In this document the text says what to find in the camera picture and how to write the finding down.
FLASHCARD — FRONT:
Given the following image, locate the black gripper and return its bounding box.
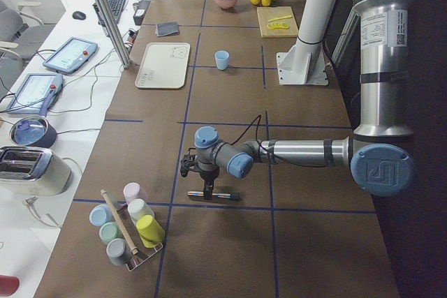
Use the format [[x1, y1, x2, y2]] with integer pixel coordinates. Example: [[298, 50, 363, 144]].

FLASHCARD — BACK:
[[180, 147, 220, 200]]

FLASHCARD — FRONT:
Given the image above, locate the steel muddler black tip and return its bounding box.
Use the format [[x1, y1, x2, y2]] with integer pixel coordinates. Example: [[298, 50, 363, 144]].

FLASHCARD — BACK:
[[187, 191, 240, 201]]

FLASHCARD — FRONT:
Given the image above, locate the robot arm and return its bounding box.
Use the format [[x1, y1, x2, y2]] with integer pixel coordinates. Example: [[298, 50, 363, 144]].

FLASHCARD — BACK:
[[180, 0, 414, 200]]

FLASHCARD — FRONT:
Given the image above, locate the white cup on rack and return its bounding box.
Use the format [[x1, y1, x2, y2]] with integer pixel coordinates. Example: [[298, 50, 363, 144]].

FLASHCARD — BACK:
[[127, 198, 155, 225]]

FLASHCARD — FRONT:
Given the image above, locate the lime green cup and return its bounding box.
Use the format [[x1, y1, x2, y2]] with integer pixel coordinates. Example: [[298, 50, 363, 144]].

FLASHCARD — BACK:
[[136, 214, 165, 248]]

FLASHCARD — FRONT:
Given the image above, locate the pink cup on rack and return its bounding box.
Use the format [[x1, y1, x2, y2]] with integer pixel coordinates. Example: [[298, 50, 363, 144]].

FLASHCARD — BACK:
[[123, 182, 149, 204]]

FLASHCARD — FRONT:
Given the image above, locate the mint cup on rack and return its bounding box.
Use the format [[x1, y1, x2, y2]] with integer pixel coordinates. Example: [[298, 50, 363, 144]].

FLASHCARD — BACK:
[[99, 222, 123, 246]]

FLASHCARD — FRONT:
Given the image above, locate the blue cup on rack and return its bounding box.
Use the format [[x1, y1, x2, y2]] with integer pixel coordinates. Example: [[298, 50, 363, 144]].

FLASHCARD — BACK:
[[89, 203, 115, 227]]

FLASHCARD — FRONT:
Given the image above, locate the grey cup on rack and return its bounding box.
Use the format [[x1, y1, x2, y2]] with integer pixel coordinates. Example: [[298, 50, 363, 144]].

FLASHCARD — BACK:
[[106, 238, 132, 266]]

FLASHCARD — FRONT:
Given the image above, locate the light blue plastic cup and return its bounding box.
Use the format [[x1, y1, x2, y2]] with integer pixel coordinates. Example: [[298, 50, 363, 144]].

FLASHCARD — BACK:
[[214, 50, 230, 70]]

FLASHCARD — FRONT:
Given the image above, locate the cream bear serving tray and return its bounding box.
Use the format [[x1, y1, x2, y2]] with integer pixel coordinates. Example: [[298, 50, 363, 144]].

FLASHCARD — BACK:
[[135, 42, 191, 89]]

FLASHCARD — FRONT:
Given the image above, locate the grey folded cloth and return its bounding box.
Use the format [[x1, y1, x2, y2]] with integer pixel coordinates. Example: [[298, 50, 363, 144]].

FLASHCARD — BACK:
[[155, 22, 179, 37]]

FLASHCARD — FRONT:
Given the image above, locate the lemon slices row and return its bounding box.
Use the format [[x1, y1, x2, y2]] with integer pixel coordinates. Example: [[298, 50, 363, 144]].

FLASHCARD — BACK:
[[267, 22, 290, 30]]

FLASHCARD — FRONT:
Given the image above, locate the bamboo cutting board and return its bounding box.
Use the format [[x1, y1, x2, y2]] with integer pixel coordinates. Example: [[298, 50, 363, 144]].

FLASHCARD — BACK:
[[257, 6, 298, 38]]

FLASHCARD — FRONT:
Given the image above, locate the navy pot with lid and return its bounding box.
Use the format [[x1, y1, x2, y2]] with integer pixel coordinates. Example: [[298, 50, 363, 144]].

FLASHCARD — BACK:
[[10, 116, 57, 148]]

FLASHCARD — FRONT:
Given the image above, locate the cream toaster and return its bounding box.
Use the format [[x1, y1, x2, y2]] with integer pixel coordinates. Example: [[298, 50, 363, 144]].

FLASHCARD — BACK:
[[1, 146, 71, 196]]

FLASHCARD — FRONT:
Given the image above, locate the yellow plastic knife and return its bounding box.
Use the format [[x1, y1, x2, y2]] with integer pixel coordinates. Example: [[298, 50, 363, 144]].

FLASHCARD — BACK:
[[267, 15, 293, 24]]

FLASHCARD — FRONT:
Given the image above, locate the teach pendant far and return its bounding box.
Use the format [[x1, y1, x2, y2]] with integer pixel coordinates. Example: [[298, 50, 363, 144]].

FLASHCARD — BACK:
[[43, 37, 98, 75]]

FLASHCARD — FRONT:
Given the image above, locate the teach pendant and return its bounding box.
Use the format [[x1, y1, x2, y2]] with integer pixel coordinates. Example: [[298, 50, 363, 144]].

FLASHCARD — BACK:
[[43, 37, 98, 75], [6, 73, 64, 115]]

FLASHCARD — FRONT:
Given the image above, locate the black box with label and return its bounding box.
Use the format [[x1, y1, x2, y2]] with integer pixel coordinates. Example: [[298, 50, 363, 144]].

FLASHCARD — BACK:
[[133, 0, 151, 26]]

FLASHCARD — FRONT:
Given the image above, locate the teach pendant near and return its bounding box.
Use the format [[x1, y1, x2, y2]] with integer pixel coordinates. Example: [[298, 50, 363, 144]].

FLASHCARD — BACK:
[[6, 73, 64, 115]]

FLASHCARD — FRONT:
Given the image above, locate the black keyboard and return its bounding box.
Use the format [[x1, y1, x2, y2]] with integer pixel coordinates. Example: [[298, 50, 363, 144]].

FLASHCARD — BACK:
[[107, 0, 127, 23]]

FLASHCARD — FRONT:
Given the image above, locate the black computer mouse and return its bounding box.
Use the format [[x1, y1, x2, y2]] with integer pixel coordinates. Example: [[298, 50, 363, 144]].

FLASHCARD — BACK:
[[72, 11, 86, 20]]

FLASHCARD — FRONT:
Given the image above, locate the white wire cup rack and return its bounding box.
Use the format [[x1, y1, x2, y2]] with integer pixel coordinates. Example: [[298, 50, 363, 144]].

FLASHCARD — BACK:
[[117, 204, 164, 271]]

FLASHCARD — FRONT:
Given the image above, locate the wooden rack handle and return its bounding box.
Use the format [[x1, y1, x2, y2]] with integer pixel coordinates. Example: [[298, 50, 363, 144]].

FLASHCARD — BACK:
[[101, 189, 138, 255]]

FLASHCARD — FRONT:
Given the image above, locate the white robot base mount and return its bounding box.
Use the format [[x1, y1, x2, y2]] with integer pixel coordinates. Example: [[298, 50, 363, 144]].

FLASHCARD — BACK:
[[277, 0, 336, 86]]

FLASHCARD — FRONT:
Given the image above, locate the aluminium frame post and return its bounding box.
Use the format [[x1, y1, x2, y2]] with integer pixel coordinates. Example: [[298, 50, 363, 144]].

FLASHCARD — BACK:
[[95, 0, 131, 69]]

